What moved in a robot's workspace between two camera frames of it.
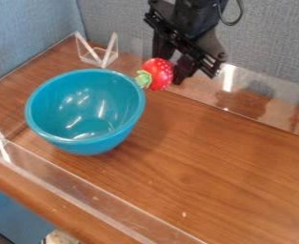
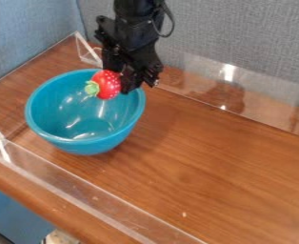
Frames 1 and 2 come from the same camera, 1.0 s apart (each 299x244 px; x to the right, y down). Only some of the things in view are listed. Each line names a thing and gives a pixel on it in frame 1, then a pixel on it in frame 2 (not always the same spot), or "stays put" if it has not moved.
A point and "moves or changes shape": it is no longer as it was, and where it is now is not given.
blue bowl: (86, 110) stays put
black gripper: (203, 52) -> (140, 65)
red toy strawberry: (156, 75) moves or changes shape
